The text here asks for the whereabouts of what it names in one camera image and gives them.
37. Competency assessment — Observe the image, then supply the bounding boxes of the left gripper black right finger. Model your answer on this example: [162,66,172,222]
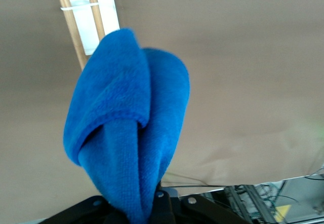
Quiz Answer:
[149,183,254,224]

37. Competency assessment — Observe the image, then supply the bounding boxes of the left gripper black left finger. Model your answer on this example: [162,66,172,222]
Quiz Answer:
[45,195,114,224]

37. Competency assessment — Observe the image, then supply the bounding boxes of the blue microfibre towel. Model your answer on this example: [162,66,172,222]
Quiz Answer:
[62,27,191,224]

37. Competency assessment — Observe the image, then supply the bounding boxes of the white rack with wooden rods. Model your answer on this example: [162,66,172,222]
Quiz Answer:
[52,0,121,70]

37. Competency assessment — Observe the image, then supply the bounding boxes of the yellow label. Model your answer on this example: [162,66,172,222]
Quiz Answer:
[274,204,292,222]

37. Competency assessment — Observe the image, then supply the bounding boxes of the thin black cable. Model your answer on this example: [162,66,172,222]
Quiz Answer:
[161,168,324,188]

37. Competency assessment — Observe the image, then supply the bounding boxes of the aluminium frame rail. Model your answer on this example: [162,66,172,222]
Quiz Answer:
[224,184,278,224]

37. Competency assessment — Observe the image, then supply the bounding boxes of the tangled thin cables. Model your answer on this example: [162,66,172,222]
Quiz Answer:
[258,180,299,209]

